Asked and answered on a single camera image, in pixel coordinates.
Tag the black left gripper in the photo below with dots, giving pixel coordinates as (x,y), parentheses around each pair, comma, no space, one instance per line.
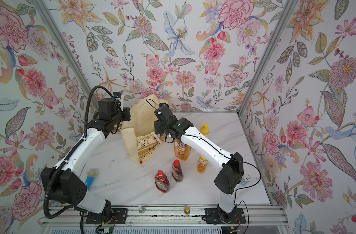
(126,110)

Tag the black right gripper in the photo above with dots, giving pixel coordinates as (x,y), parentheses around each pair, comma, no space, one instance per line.
(159,126)

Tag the cream canvas shopping bag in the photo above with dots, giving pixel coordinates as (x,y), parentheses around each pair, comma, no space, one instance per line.
(138,134)

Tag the large orange pump soap bottle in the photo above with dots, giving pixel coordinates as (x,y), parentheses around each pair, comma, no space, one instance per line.
(182,150)

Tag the red Fairy dish soap bottle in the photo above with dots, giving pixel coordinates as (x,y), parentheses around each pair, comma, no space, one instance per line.
(161,181)

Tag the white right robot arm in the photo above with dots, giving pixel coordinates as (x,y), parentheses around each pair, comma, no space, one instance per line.
(229,166)

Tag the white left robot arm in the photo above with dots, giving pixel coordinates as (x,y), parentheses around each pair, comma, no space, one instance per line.
(62,184)

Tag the orange bottle yellow cap rear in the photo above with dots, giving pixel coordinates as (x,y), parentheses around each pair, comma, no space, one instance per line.
(205,129)

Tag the orange bottle yellow cap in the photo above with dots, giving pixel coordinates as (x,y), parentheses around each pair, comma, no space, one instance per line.
(205,129)
(202,164)

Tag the orange bottle yellow cap front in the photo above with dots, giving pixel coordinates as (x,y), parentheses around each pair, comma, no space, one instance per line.
(202,164)

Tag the blue tube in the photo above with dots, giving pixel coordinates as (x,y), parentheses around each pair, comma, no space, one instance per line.
(91,175)

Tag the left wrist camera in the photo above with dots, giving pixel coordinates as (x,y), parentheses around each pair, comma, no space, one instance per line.
(119,100)

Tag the aluminium corner post left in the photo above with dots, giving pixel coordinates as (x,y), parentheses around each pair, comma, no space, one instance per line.
(57,35)

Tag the aluminium corner post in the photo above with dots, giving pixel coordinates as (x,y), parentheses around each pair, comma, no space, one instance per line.
(285,15)
(57,35)

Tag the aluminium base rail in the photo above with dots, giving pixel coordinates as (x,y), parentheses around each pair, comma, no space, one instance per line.
(193,219)

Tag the aluminium corner post right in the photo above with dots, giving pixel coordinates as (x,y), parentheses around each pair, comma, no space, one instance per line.
(285,15)

